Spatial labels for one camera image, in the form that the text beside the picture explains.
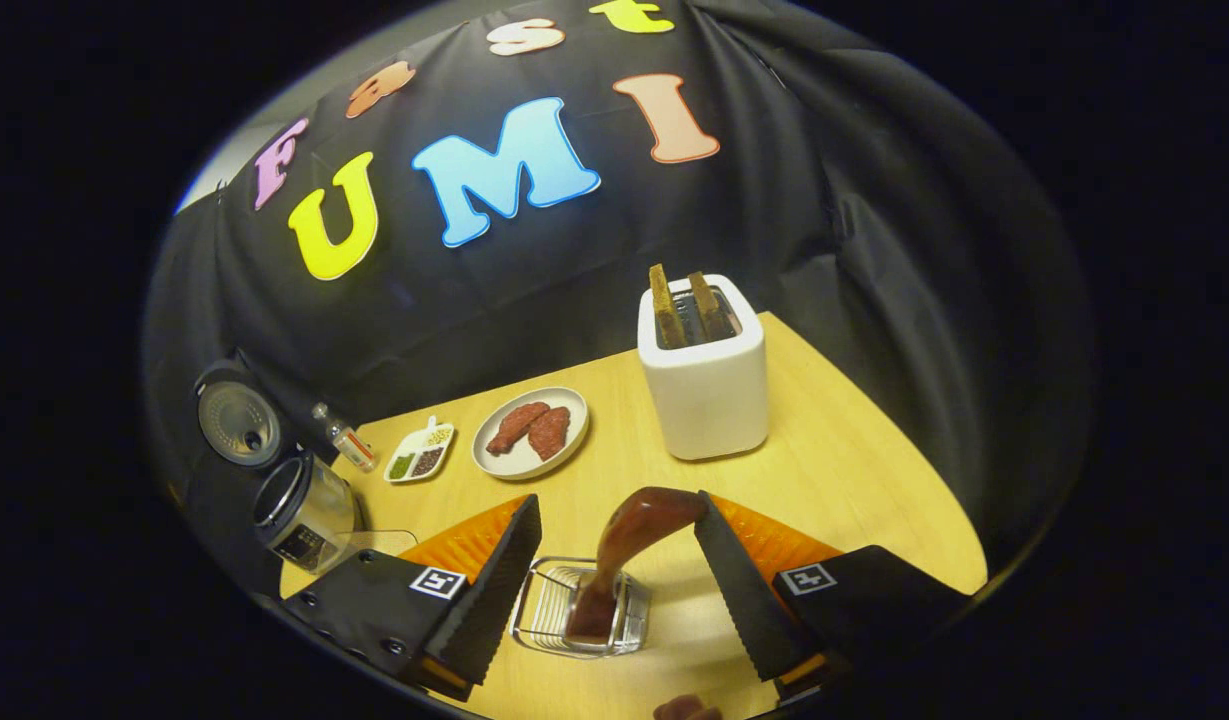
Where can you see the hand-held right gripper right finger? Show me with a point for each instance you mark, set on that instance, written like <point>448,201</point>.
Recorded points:
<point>739,600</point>

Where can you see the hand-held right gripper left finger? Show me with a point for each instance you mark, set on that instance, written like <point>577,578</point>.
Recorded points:
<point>494,600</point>

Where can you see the brown wooden spoon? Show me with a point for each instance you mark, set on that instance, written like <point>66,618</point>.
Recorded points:
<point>634,530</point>

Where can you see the silver black rice cooker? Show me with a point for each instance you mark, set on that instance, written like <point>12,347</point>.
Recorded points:
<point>309,510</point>

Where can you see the white round plate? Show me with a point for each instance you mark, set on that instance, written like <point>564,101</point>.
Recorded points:
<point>514,465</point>

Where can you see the white divided bean dish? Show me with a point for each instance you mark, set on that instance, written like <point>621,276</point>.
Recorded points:
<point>419,455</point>

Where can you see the red meat slice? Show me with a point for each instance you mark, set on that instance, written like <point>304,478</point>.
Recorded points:
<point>551,433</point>
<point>514,428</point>

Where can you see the white toaster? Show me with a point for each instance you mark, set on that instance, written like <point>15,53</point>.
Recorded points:
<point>704,400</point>

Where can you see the small glass bottle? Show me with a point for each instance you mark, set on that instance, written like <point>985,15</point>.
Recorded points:
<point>349,442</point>

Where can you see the black backdrop cloth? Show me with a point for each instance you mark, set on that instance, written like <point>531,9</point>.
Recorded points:
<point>824,200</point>

